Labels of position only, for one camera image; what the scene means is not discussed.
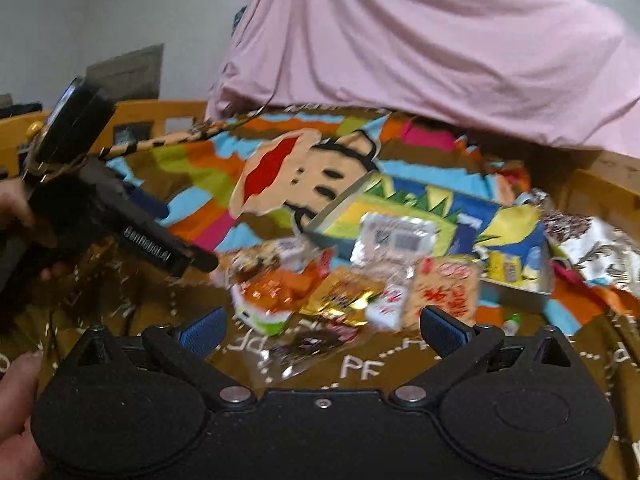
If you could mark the orange green snack packet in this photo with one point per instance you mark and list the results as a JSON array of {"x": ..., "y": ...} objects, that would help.
[{"x": 268, "y": 301}]

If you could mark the colourful illustrated tray box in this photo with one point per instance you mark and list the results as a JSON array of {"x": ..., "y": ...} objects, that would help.
[{"x": 507, "y": 241}]

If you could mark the person's left hand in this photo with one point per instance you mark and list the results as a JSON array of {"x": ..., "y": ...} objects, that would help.
[{"x": 15, "y": 209}]

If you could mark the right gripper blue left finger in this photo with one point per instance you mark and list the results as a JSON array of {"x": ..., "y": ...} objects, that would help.
[{"x": 181, "y": 352}]

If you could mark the striped tiger pattern cloth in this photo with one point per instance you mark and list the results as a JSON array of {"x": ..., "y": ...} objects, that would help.
[{"x": 200, "y": 132}]

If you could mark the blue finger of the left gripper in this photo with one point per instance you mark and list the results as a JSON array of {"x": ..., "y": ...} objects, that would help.
[{"x": 142, "y": 205}]

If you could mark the clear packet red snack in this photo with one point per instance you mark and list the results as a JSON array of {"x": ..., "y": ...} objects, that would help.
[{"x": 296, "y": 351}]

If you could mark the pink draped sheet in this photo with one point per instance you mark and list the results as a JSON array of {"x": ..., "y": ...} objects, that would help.
[{"x": 559, "y": 72}]

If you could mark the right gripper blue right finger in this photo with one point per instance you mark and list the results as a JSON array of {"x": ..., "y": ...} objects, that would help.
[{"x": 462, "y": 350}]

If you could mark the silver white barcode snack packet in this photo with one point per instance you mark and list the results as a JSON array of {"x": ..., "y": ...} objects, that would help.
[{"x": 389, "y": 248}]

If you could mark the rice cracker red text packet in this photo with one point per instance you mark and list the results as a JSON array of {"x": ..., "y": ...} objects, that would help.
[{"x": 450, "y": 283}]

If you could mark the gold foil snack packet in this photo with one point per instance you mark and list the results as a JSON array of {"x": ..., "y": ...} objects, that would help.
[{"x": 343, "y": 297}]

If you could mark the floral satin pillow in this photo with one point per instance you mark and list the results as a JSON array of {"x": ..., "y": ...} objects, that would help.
[{"x": 600, "y": 252}]

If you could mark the grey wall panel door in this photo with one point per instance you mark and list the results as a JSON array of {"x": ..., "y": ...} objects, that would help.
[{"x": 131, "y": 76}]

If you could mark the person's right hand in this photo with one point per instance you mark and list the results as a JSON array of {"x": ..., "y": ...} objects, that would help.
[{"x": 20, "y": 456}]

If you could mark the brown nut snack packet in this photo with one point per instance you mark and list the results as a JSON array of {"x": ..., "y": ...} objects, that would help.
[{"x": 241, "y": 265}]

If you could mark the green stick snack packet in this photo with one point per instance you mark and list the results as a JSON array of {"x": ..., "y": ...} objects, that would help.
[{"x": 511, "y": 325}]

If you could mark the wooden bed frame rail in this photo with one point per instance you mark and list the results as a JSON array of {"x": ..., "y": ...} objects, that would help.
[{"x": 153, "y": 112}]

